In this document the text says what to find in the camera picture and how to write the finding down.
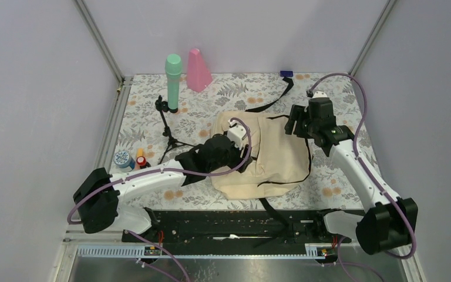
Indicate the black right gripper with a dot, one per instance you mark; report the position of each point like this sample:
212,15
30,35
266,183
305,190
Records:
298,113

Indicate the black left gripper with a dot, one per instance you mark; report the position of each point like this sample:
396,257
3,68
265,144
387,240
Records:
239,160

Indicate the beige canvas backpack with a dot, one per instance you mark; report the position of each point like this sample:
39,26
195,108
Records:
277,163

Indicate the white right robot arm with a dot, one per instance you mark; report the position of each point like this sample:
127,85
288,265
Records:
389,220

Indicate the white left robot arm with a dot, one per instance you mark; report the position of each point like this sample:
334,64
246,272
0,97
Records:
100,201

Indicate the small blue block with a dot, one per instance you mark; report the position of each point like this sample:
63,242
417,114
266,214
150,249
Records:
286,73

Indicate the pink plastic cone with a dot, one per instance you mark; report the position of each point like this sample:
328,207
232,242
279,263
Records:
198,75

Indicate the black mini tripod stand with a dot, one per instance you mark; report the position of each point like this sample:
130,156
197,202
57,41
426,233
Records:
172,143

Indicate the mint green microphone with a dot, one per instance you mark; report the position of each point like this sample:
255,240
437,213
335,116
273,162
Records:
173,69

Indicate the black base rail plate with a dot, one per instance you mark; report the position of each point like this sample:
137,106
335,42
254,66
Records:
242,233

